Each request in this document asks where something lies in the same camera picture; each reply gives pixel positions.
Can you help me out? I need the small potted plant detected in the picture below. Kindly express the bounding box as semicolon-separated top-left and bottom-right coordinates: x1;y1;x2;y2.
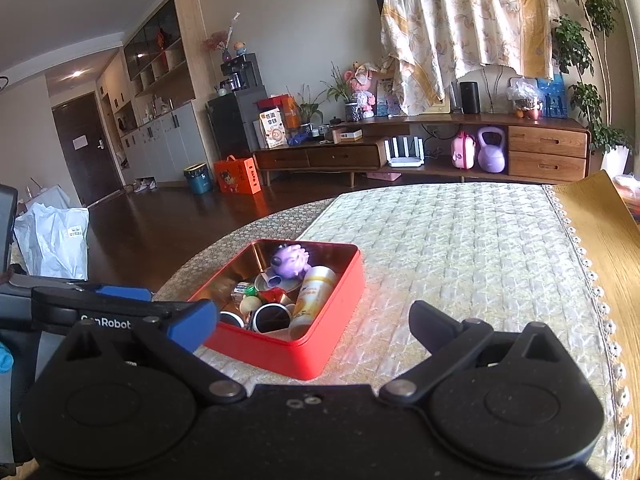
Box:
297;85;323;133

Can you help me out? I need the white plastic bag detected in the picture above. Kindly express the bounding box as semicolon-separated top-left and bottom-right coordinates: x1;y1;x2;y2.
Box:
14;202;90;281

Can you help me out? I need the purple toy figure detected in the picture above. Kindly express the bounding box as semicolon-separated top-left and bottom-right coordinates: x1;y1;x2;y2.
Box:
270;242;313;278

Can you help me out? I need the red tin box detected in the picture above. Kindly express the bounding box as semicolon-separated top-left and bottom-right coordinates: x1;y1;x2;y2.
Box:
187;240;363;381

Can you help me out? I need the plastic bag of fruit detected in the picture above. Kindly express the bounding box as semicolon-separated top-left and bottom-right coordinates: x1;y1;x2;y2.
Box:
506;77;546;120

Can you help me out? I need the dark wooden door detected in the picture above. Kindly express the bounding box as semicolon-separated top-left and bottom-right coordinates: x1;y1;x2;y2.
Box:
52;92;123;206

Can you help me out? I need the wooden TV cabinet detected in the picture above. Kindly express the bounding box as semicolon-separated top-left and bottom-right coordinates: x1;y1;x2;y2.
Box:
252;114;592;188

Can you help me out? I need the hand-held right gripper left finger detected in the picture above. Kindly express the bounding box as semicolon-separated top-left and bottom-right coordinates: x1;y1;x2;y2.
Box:
61;299;247;404

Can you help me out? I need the orange gift box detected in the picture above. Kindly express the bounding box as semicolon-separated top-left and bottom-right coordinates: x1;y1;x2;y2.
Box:
214;156;262;195

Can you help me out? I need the orchid plant striped pot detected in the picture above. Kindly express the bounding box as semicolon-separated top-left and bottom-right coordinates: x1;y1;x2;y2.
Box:
327;62;363;122

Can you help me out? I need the floral cloth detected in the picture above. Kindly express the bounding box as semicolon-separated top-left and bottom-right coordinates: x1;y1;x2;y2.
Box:
380;0;562;116

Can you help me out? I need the black cylinder speaker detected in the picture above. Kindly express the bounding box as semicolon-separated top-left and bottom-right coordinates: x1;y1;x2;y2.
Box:
460;81;481;114

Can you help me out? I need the tall green plant white pot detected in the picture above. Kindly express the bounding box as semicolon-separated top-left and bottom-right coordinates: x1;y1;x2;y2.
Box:
550;0;636;176

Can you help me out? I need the tall wall cabinet unit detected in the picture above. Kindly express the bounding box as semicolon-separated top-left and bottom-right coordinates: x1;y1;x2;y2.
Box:
97;0;211;191

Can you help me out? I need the cream quilted mat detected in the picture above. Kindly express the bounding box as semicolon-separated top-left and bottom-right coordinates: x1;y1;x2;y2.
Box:
192;181;628;478

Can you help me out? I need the black round lid cup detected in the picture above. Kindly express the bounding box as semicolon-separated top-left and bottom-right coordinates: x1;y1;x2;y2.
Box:
219;302;296;335

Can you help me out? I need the white snack bag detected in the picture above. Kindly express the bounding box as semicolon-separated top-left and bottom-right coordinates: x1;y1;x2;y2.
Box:
258;108;288;149

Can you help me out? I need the purple kettlebell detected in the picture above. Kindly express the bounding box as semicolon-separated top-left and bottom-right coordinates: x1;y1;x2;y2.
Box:
476;126;507;172

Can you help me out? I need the white router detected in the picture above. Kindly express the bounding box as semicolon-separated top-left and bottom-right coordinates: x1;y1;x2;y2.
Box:
385;136;426;168

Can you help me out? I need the blue picture card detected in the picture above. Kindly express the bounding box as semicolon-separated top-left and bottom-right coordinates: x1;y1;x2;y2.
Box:
537;75;568;119

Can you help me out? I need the black fridge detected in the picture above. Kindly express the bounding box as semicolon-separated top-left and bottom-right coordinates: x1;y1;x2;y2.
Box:
206;85;268;161

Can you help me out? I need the pink toy case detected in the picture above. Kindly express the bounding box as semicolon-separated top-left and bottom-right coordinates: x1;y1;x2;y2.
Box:
451;130;477;168

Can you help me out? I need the white bottle yellow label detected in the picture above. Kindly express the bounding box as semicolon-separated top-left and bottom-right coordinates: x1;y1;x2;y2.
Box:
289;266;337;342

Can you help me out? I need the vase with pink flowers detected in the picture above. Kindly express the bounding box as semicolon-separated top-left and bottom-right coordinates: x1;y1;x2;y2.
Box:
202;12;241;63

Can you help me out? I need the pink plush doll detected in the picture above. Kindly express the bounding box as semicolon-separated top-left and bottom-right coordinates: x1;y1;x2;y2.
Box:
350;61;381;118

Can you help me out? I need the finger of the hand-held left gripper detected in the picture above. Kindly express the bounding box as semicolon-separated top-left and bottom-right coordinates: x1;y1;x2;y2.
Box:
31;285;153;312

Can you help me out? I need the red gift bag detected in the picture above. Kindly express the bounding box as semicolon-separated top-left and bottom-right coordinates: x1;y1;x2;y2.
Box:
255;94;301;128

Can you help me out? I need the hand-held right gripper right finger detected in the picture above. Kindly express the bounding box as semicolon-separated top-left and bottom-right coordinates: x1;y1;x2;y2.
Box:
380;301;574;404

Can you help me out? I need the black coffee machine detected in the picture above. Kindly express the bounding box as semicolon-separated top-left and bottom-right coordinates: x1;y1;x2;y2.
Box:
221;54;262;92

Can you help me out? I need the teal bucket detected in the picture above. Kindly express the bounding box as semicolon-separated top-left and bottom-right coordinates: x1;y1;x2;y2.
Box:
183;162;211;195

